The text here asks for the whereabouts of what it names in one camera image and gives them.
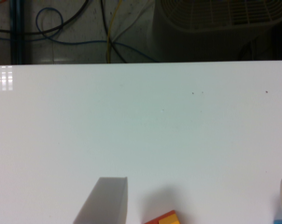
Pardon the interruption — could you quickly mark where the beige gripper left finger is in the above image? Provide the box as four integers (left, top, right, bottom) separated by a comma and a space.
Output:
73, 177, 128, 224

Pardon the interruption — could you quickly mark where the orange and yellow block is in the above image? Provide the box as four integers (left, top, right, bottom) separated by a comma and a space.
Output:
145, 210, 180, 224

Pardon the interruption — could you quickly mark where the yellow cable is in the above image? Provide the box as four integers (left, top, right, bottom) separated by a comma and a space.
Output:
106, 0, 124, 63

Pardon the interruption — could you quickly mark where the black cable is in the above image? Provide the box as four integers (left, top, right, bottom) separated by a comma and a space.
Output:
0, 0, 130, 64

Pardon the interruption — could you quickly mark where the blue cable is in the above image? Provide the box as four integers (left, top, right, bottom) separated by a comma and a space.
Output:
0, 7, 156, 63

